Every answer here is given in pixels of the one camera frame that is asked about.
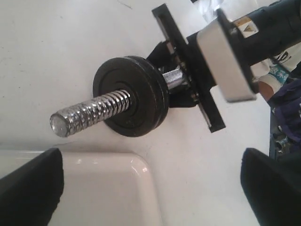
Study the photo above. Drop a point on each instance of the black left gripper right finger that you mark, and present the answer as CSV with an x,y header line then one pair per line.
x,y
272,187

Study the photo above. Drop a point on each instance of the white rectangular tray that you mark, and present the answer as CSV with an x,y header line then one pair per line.
x,y
100,189

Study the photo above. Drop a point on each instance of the chrome dumbbell bar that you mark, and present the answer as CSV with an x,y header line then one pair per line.
x,y
78,117

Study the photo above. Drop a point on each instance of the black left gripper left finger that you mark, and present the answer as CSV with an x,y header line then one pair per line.
x,y
30,194

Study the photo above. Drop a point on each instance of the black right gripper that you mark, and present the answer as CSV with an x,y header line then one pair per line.
x,y
179,52

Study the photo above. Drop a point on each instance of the black plate left end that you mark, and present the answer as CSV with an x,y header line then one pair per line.
x,y
161,85

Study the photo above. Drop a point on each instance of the black weight plate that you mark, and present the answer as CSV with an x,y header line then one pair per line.
x,y
132,93

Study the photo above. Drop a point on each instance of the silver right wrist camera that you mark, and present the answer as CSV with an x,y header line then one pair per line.
x,y
221,44

